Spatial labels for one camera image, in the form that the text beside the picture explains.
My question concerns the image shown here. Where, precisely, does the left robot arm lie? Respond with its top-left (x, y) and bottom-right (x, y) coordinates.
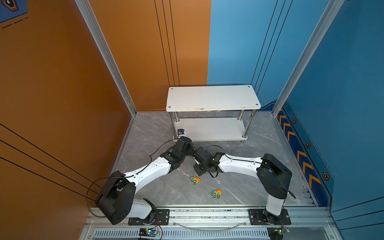
top-left (95, 137), bottom-right (194, 225)

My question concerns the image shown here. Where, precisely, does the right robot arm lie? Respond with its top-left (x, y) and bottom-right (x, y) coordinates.
top-left (192, 148), bottom-right (296, 225)

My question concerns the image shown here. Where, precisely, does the white two-tier shelf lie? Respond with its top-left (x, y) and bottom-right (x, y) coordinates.
top-left (166, 85), bottom-right (261, 142)

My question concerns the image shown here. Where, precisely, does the orange green toy car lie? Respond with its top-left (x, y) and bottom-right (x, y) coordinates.
top-left (191, 176), bottom-right (201, 185)

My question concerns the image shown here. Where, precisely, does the green orange toy truck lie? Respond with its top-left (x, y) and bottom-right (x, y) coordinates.
top-left (212, 190), bottom-right (223, 199)

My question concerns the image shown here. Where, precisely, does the left circuit board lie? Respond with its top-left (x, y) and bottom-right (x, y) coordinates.
top-left (139, 228), bottom-right (160, 240)

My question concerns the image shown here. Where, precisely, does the circuit board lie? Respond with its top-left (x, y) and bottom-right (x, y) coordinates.
top-left (139, 228), bottom-right (160, 240)
top-left (267, 228), bottom-right (291, 240)

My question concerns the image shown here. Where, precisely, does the right circuit board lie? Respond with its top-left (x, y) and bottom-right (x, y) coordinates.
top-left (267, 228), bottom-right (291, 240)

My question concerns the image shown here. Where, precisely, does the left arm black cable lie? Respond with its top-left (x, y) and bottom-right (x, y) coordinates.
top-left (85, 139), bottom-right (181, 218)

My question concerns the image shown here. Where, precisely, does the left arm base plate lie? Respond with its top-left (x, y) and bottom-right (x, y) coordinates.
top-left (128, 209), bottom-right (170, 226)

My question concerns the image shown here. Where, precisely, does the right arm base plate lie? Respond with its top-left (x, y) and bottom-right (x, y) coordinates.
top-left (248, 208), bottom-right (292, 225)

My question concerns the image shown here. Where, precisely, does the left aluminium corner post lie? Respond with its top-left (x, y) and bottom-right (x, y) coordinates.
top-left (75, 0), bottom-right (137, 117)

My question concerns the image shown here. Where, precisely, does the aluminium corner post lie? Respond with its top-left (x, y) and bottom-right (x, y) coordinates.
top-left (75, 0), bottom-right (137, 117)
top-left (272, 0), bottom-right (345, 118)

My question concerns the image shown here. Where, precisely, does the right aluminium corner post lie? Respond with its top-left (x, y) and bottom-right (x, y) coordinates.
top-left (272, 0), bottom-right (345, 118)

